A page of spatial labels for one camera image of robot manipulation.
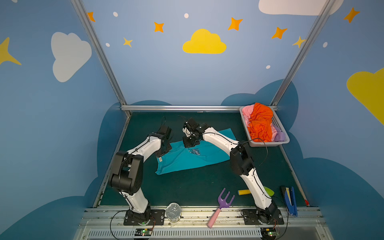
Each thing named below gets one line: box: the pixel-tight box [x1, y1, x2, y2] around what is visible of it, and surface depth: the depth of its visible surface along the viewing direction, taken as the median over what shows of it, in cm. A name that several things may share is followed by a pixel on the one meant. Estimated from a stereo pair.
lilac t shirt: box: [274, 126, 286, 142], surface depth 98 cm
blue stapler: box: [284, 186, 298, 217], surface depth 80 cm
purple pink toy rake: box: [207, 188, 236, 229], surface depth 80 cm
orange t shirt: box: [247, 102, 274, 143], surface depth 103 cm
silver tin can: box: [165, 202, 182, 223], surface depth 73 cm
